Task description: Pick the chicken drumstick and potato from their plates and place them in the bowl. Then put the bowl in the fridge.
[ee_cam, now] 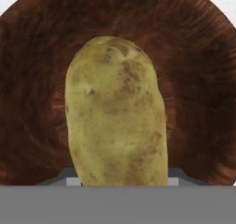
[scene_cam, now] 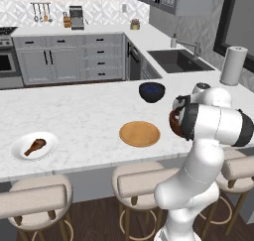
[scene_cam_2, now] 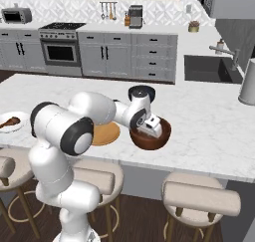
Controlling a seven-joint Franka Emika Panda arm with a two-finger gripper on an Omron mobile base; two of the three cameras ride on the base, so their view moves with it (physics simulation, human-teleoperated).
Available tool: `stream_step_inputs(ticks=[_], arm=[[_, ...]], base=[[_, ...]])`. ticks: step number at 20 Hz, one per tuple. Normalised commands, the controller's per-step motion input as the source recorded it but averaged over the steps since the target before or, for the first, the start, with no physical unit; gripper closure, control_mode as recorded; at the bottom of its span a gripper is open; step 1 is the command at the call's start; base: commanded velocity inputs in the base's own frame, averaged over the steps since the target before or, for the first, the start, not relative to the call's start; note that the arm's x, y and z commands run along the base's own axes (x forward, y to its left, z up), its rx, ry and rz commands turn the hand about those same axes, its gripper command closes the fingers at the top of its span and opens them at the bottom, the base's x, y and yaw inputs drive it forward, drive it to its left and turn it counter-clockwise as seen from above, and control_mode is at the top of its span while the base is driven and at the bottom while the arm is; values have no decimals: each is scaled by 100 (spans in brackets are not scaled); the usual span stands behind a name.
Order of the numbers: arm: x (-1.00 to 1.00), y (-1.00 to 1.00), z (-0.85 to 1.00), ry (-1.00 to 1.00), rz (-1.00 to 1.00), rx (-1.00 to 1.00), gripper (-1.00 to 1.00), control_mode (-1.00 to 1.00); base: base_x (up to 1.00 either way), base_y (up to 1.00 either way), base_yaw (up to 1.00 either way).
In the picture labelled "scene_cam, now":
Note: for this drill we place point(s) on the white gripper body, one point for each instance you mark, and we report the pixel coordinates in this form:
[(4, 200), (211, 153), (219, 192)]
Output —
[(181, 102)]

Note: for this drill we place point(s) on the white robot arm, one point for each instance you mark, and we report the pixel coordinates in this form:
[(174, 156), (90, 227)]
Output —
[(205, 172)]

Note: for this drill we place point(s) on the dark blue bowl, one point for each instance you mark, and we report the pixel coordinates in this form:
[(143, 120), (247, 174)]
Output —
[(152, 91)]

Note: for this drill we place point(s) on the brown chicken drumstick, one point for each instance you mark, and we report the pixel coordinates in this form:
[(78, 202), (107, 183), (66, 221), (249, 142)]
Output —
[(35, 146)]

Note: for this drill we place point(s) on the dark brown round dish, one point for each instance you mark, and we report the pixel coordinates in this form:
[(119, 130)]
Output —
[(174, 124)]

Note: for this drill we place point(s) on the dark grey sink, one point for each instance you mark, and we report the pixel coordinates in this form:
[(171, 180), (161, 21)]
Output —
[(178, 61)]

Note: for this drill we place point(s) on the grey sink cupboard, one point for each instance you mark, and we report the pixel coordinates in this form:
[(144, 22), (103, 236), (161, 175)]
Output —
[(150, 70)]

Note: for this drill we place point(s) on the round wooden plate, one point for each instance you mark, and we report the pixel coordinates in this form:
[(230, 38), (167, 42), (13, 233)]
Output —
[(139, 134)]

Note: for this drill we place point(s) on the silver tap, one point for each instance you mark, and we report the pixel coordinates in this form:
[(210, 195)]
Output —
[(195, 48)]

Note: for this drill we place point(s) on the grey soap dispenser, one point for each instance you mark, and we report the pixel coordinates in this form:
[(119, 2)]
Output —
[(173, 41)]

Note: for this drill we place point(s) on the black dishwasher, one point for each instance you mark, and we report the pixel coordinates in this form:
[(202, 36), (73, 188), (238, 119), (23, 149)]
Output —
[(134, 61)]

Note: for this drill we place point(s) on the white paper towel roll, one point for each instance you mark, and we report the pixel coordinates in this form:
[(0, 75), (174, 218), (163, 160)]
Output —
[(233, 65)]

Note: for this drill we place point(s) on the beige cushioned bar stool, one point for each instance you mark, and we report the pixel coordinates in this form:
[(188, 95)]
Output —
[(236, 172), (36, 198), (139, 182)]

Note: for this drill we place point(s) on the small potted plant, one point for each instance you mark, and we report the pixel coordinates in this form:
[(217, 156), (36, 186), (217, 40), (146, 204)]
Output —
[(135, 24)]

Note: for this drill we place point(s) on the grey cupboard and drawer run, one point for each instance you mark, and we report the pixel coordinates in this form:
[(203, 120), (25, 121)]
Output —
[(69, 58)]

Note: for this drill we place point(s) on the silver coffee machine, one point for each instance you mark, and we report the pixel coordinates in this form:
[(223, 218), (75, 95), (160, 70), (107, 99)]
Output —
[(76, 17)]

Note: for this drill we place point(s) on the wooden knife block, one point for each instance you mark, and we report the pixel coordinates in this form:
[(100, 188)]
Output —
[(67, 21)]

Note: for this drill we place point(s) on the hanging silver spoon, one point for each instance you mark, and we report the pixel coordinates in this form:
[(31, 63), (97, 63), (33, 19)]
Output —
[(50, 17)]

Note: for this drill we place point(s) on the hanging wooden spatula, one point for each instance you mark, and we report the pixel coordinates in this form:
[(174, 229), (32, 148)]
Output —
[(45, 16)]

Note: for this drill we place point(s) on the hanging silver utensil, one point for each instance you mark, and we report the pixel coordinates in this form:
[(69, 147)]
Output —
[(40, 13)]

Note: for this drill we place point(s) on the white plate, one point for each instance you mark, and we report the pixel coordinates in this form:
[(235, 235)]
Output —
[(20, 150)]

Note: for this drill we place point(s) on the hanging silver ladle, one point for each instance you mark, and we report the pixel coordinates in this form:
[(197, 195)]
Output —
[(35, 17)]

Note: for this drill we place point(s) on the silver oven with hob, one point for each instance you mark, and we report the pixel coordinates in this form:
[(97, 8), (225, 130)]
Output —
[(6, 60)]

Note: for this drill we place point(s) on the black window frame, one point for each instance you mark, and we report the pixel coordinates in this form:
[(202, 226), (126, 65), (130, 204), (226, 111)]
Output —
[(228, 23)]

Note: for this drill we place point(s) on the grey wall cupboards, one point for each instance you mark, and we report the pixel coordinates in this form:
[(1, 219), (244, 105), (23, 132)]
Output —
[(178, 0)]

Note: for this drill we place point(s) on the white wall socket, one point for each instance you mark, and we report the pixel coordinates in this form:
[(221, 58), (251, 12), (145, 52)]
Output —
[(124, 8)]

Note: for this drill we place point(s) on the utensil rail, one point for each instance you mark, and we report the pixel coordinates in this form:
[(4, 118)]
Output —
[(40, 3)]

